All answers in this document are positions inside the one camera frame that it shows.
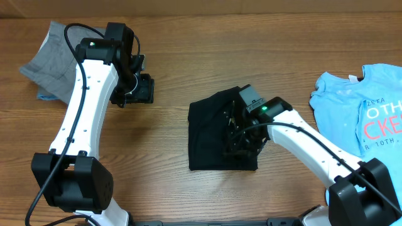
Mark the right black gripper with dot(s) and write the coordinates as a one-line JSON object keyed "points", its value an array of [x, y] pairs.
{"points": [[237, 148]]}

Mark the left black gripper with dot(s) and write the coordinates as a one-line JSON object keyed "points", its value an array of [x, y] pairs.
{"points": [[146, 93]]}

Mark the black t-shirt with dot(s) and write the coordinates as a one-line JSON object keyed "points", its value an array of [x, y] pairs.
{"points": [[207, 134]]}

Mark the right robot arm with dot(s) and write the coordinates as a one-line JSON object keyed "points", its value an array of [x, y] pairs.
{"points": [[360, 192]]}

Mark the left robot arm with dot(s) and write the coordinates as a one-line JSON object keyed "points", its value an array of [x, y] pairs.
{"points": [[70, 175]]}

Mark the folded grey shorts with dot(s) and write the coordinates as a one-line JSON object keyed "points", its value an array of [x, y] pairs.
{"points": [[53, 68]]}

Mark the light blue printed t-shirt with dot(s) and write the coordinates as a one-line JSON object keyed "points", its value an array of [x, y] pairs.
{"points": [[363, 117]]}

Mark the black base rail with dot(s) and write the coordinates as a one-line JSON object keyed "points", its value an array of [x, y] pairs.
{"points": [[287, 221]]}

